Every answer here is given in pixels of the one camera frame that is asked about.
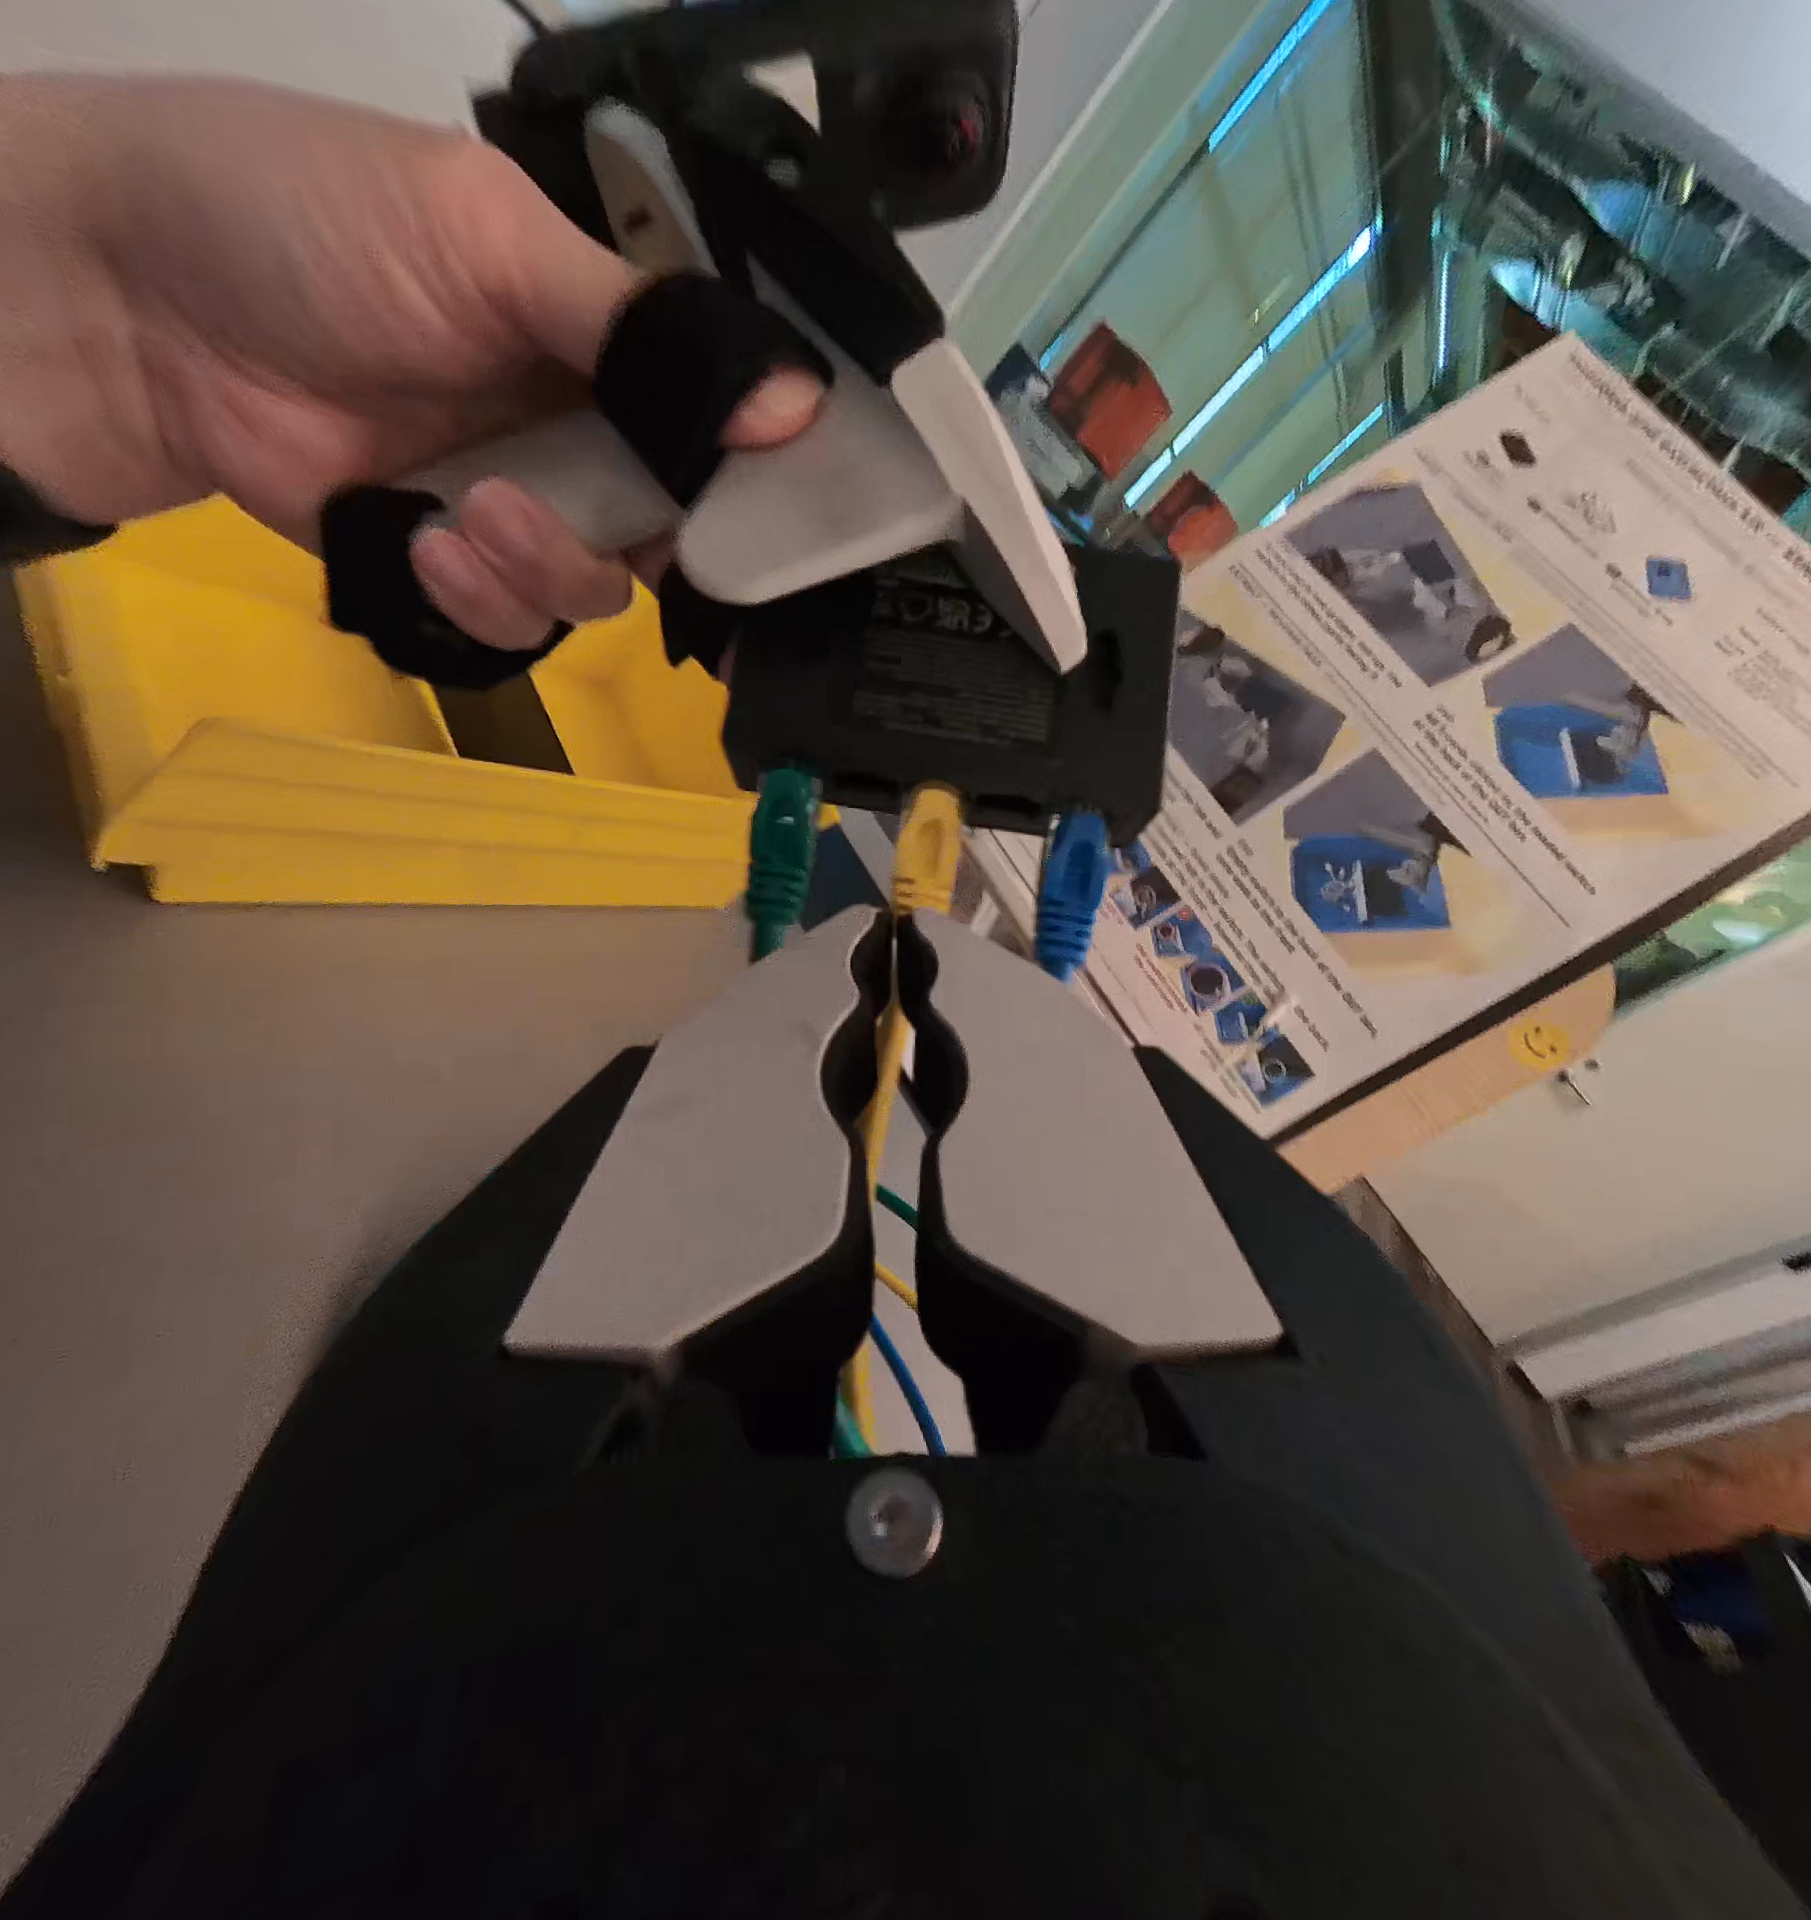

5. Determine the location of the person's left hand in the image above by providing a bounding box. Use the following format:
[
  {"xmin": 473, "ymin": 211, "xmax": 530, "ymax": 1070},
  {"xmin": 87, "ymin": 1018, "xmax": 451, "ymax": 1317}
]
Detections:
[{"xmin": 0, "ymin": 73, "xmax": 831, "ymax": 650}]

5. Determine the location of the yellow ethernet cable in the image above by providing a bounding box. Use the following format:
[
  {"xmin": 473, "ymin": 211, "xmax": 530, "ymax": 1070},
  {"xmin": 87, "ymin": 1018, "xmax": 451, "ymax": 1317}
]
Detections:
[{"xmin": 837, "ymin": 782, "xmax": 968, "ymax": 1456}]

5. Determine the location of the green ethernet cable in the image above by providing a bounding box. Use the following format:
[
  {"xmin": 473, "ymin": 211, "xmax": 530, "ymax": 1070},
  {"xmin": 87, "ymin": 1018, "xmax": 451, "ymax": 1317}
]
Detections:
[{"xmin": 748, "ymin": 763, "xmax": 924, "ymax": 1459}]

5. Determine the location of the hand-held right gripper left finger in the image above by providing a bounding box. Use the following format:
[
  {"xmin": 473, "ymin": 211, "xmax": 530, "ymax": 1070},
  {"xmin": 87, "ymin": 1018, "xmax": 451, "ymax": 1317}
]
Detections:
[{"xmin": 504, "ymin": 903, "xmax": 897, "ymax": 1456}]

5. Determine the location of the instruction poster stand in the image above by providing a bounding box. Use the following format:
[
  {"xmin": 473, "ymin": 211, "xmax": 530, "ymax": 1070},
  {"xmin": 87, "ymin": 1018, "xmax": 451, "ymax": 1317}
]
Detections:
[{"xmin": 981, "ymin": 333, "xmax": 1811, "ymax": 1194}]

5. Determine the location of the black network switch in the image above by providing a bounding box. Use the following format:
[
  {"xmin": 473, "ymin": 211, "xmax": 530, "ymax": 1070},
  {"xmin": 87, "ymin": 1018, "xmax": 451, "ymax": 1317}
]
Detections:
[{"xmin": 721, "ymin": 539, "xmax": 1182, "ymax": 850}]

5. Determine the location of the white door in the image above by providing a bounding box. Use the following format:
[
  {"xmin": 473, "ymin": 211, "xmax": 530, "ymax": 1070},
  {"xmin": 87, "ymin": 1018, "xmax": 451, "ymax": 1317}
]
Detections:
[{"xmin": 1356, "ymin": 901, "xmax": 1811, "ymax": 1352}]

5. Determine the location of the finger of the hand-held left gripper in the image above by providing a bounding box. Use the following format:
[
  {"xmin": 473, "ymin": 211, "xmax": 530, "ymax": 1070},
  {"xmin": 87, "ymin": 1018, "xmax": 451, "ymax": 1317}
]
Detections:
[
  {"xmin": 676, "ymin": 390, "xmax": 972, "ymax": 608},
  {"xmin": 891, "ymin": 337, "xmax": 1097, "ymax": 673}
]

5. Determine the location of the orange box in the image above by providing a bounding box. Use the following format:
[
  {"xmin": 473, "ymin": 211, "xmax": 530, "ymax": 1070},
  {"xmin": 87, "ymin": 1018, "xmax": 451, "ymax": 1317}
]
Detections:
[{"xmin": 1046, "ymin": 320, "xmax": 1170, "ymax": 481}]

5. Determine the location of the blue ethernet cable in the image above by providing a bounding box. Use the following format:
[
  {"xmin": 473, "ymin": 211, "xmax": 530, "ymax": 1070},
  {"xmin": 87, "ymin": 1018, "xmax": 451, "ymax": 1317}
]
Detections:
[{"xmin": 865, "ymin": 810, "xmax": 1118, "ymax": 1459}]

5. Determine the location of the yellow plastic bin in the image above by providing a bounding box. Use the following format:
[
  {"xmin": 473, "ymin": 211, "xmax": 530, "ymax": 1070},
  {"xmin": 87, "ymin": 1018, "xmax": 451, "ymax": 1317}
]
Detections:
[{"xmin": 13, "ymin": 493, "xmax": 846, "ymax": 909}]

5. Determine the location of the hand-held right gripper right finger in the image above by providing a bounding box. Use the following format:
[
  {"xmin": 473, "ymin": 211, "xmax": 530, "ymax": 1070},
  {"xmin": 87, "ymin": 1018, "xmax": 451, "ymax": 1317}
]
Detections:
[{"xmin": 895, "ymin": 913, "xmax": 1291, "ymax": 1457}]

